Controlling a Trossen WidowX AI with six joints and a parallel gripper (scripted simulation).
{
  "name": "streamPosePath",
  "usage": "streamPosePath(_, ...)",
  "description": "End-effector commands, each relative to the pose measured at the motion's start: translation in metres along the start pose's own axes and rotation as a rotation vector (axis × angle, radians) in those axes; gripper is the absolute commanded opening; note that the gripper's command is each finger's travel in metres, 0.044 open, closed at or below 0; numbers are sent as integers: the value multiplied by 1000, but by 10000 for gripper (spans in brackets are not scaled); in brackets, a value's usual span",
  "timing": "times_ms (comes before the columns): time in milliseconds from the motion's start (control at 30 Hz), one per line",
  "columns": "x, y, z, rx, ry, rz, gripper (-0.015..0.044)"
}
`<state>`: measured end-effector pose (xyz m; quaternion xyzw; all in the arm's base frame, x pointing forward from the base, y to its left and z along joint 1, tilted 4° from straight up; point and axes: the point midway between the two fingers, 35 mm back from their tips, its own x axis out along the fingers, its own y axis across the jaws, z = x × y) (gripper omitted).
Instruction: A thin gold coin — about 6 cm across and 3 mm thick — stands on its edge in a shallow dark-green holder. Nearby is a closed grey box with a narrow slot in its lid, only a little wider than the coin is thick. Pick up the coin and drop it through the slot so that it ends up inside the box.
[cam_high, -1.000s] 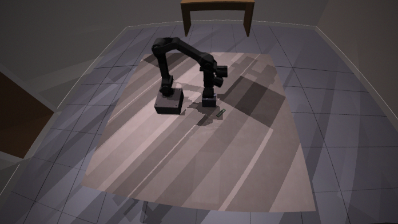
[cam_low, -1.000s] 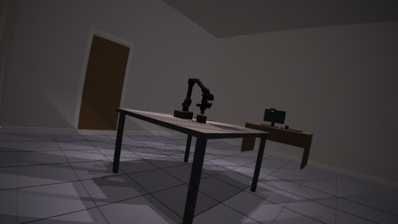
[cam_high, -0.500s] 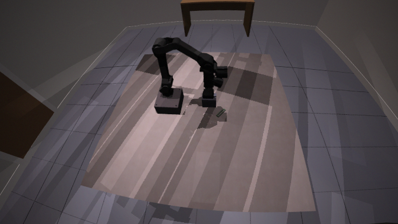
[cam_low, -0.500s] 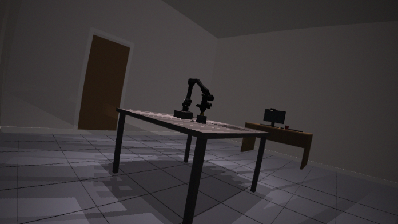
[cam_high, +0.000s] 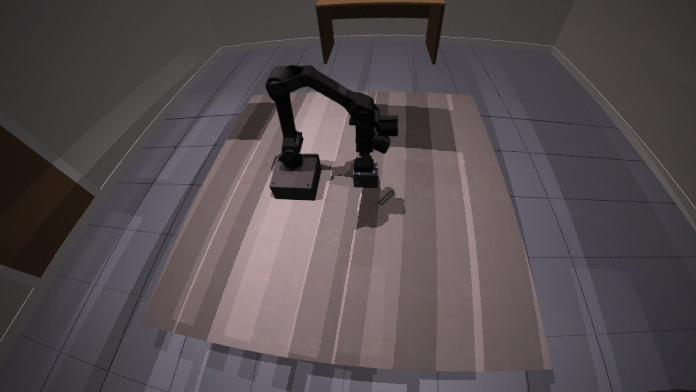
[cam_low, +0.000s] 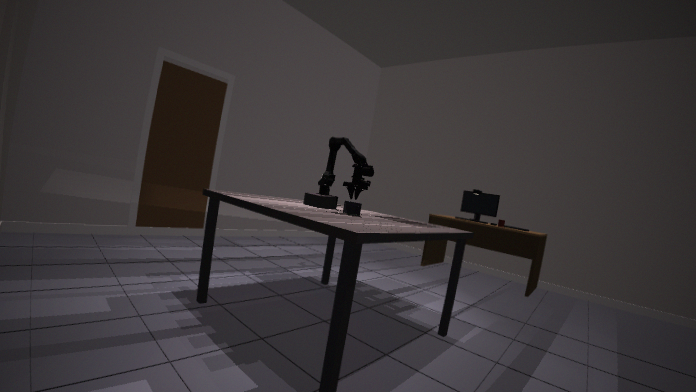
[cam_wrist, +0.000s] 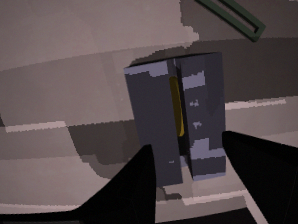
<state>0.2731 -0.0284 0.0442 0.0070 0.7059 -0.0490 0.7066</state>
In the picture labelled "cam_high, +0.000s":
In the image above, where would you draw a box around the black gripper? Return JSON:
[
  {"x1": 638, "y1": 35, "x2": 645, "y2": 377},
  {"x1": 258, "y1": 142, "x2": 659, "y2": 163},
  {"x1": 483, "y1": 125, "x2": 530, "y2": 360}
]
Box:
[{"x1": 354, "y1": 135, "x2": 374, "y2": 173}]

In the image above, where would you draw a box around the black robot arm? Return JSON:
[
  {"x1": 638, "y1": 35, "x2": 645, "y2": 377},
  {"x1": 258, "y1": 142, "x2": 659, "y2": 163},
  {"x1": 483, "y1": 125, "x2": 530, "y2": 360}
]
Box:
[{"x1": 265, "y1": 65, "x2": 398, "y2": 171}]

